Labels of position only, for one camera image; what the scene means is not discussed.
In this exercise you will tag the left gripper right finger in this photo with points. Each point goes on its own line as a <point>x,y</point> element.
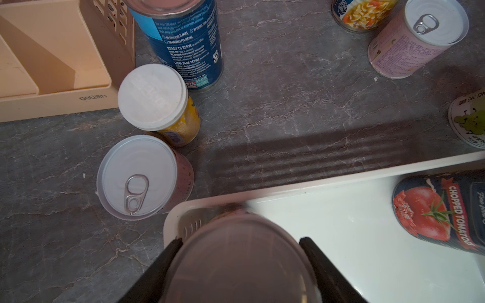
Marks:
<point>333,286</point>

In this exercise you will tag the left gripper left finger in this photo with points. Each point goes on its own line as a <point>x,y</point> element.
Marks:
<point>149,287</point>

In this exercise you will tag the tall yellow can white lid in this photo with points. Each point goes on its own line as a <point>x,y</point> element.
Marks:
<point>239,256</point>

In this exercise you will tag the dark chopped tomatoes can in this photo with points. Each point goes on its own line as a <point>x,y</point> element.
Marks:
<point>445,209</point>

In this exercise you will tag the blue Progresso noodle soup can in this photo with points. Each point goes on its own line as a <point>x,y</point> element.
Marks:
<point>361,15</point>

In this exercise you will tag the white perforated plastic basket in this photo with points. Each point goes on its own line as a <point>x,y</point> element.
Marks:
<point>350,218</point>

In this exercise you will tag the pink can front left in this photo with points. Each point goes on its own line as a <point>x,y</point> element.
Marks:
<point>141,176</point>

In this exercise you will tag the short yellow can white lid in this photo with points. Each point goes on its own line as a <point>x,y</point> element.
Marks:
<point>154,98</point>

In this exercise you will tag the small green can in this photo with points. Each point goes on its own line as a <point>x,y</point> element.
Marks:
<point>466,118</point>

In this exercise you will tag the peach plastic file organizer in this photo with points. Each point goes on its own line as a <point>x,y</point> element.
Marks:
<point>63,57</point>

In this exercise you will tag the blue Progresso soup can left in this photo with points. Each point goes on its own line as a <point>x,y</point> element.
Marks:
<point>184,35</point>

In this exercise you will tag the small pink can back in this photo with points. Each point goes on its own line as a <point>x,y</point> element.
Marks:
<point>415,36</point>

